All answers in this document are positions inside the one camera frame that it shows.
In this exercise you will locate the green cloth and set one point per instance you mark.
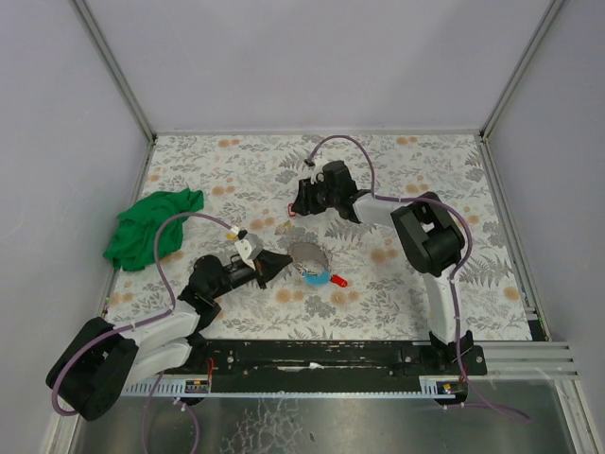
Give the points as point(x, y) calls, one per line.
point(131, 245)

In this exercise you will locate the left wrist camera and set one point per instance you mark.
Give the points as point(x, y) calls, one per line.
point(248, 245)

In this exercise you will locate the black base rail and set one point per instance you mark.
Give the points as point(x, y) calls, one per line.
point(327, 366)

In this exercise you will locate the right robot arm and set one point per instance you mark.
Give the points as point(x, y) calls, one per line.
point(431, 240)

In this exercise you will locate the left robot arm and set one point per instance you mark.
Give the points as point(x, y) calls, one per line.
point(103, 358)

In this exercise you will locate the red key tag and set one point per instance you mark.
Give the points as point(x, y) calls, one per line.
point(291, 210)

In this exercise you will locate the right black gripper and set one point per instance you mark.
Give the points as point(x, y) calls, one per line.
point(307, 197)

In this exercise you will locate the white cable duct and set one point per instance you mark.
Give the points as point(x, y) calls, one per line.
point(169, 387)

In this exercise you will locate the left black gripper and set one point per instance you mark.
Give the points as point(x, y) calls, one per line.
point(260, 272)

